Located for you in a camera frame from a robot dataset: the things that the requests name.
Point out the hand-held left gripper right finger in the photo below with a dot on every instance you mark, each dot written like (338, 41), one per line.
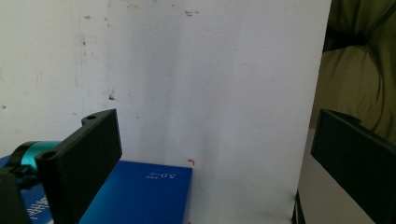
(358, 161)

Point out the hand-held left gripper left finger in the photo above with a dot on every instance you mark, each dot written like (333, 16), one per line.
(81, 168)

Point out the blue box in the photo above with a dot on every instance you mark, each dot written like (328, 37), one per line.
(140, 196)

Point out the olive green curtain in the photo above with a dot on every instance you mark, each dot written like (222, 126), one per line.
(358, 71)

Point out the white table sheet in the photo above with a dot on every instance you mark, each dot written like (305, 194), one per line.
(202, 77)

